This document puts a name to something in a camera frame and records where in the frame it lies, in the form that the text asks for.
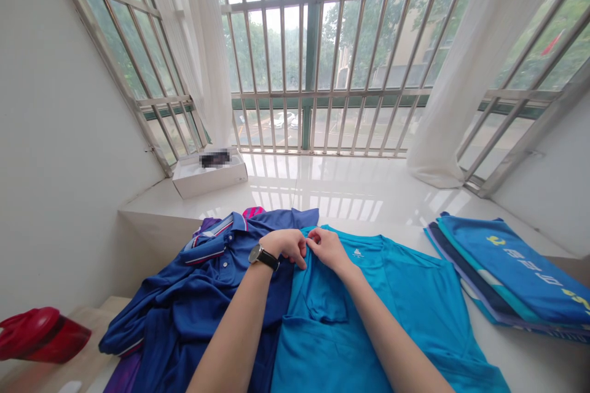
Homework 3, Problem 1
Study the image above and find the person's left hand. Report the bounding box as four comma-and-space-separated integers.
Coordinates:
259, 228, 309, 270

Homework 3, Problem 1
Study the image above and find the person's right hand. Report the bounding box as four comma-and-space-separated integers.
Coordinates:
307, 227, 356, 275

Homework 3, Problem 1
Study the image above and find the turquoise t-shirt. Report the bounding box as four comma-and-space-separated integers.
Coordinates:
269, 223, 511, 393

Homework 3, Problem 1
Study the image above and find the dark blue polo shirt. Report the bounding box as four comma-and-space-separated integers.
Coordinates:
98, 208, 320, 393

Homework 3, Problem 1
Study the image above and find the white cardboard box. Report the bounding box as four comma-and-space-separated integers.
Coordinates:
171, 146, 250, 200

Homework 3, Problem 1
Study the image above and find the white car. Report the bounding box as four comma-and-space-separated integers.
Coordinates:
269, 111, 297, 130

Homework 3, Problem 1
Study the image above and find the lavender folded shirt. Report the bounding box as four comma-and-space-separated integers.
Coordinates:
423, 222, 590, 344

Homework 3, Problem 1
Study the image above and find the wide window with metal bars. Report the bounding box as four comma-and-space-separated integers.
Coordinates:
213, 0, 480, 158

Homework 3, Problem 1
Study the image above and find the navy and turquoise folded shirt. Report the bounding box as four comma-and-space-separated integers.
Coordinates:
429, 221, 590, 334

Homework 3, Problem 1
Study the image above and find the blue folded shirt yellow print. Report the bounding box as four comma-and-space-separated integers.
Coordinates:
438, 212, 590, 325

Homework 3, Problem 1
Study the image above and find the white sheer curtain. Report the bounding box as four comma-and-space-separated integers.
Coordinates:
405, 0, 548, 189
152, 0, 237, 149

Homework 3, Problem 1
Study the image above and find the purple garment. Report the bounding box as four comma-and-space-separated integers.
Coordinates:
103, 216, 223, 393

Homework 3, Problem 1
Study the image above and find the narrow window with metal bars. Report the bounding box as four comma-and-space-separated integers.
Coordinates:
45, 0, 214, 178
454, 0, 590, 200

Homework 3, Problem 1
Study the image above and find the red plastic container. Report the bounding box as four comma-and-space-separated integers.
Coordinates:
0, 306, 93, 364

